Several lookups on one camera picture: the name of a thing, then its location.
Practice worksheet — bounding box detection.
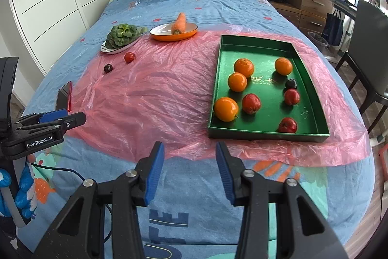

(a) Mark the red cased smartphone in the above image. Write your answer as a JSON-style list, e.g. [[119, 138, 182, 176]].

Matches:
[[55, 81, 72, 112]]

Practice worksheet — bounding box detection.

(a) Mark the orange oval dish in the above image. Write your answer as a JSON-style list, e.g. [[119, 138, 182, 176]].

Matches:
[[149, 22, 198, 42]]

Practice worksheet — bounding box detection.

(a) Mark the small orange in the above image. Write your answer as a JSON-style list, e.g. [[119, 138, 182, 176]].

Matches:
[[274, 57, 293, 76]]

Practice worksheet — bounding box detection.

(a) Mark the large red apple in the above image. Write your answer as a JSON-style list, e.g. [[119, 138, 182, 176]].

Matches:
[[242, 93, 261, 115]]

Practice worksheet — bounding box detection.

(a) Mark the dark purple plum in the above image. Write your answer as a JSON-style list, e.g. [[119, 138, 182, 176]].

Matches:
[[103, 64, 113, 74]]

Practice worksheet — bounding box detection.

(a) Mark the smooth orange front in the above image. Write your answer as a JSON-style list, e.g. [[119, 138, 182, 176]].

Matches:
[[214, 97, 239, 122]]

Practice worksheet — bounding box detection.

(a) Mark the green leafy bok choy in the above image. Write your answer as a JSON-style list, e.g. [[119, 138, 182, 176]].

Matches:
[[105, 23, 149, 50]]

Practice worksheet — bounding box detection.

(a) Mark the dark grey chair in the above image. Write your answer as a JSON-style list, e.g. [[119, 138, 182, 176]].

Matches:
[[335, 0, 388, 132]]

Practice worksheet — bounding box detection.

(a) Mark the dark desk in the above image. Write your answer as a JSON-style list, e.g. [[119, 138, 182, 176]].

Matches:
[[331, 0, 357, 21]]

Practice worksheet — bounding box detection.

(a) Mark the small red fruit far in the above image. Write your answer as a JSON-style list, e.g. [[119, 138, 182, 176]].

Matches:
[[124, 52, 136, 64]]

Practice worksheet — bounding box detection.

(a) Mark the dark plum in tray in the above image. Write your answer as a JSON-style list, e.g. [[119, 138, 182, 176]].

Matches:
[[285, 79, 297, 89]]

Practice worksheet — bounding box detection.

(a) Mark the dark blue tote bag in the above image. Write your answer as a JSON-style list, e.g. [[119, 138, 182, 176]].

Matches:
[[322, 9, 343, 47]]

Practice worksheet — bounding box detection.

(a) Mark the black cable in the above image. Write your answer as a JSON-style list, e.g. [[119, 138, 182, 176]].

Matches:
[[30, 162, 113, 245]]

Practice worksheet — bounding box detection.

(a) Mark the left blue white gloved hand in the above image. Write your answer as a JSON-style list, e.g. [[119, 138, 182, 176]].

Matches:
[[1, 158, 37, 228]]

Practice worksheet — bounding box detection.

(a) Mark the pink plastic sheet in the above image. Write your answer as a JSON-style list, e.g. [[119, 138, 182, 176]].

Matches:
[[70, 30, 371, 167]]

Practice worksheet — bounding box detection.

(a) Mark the wooden drawer cabinet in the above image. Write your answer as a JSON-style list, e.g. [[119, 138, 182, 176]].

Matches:
[[270, 0, 333, 35]]

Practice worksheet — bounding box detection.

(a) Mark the large orange with stem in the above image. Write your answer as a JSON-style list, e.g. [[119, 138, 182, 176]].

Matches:
[[234, 58, 255, 78]]

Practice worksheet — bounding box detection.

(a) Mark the orange carrot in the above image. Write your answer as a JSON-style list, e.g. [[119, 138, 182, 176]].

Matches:
[[171, 12, 186, 35]]

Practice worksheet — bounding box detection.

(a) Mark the green rectangular tray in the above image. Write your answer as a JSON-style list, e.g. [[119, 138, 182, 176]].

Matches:
[[208, 35, 330, 143]]

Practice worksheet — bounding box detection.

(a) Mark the white patterned plate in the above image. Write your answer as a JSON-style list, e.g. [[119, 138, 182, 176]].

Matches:
[[100, 26, 148, 55]]

